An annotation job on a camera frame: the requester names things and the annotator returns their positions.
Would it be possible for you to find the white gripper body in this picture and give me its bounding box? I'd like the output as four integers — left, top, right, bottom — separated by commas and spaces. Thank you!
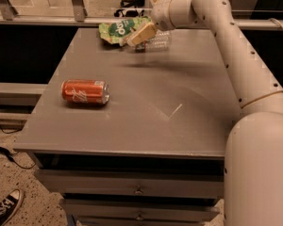
150, 0, 175, 31

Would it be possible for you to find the clear plastic water bottle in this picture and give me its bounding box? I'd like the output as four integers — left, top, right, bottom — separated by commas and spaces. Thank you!
133, 31, 172, 53

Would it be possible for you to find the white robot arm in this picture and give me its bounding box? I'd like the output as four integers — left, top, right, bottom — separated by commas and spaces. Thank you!
128, 0, 283, 226

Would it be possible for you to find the green rice chip bag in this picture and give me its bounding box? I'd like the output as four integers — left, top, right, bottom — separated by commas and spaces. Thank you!
99, 17, 151, 46

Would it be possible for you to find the black office chair base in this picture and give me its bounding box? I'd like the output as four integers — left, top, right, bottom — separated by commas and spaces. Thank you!
114, 0, 151, 18

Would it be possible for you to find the orange soda can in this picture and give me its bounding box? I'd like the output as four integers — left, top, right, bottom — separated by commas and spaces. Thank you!
61, 79, 109, 105

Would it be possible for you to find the grey drawer cabinet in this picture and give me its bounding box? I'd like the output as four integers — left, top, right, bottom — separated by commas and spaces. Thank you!
15, 28, 240, 226

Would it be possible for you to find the upper grey drawer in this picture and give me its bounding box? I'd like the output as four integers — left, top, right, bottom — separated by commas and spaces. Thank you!
35, 169, 224, 199

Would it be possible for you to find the grey drawer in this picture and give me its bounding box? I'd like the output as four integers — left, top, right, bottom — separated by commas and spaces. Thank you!
59, 200, 219, 222
35, 169, 224, 199

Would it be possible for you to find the lower grey drawer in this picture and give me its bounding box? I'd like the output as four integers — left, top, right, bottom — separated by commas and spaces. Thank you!
59, 200, 219, 222

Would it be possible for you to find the black white sneaker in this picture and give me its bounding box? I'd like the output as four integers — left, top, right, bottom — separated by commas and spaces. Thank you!
0, 189, 25, 226

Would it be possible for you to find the metal railing frame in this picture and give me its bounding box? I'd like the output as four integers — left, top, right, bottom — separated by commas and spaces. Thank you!
0, 0, 283, 30

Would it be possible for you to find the black floor cable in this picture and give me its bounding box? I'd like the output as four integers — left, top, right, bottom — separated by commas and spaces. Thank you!
0, 144, 37, 170

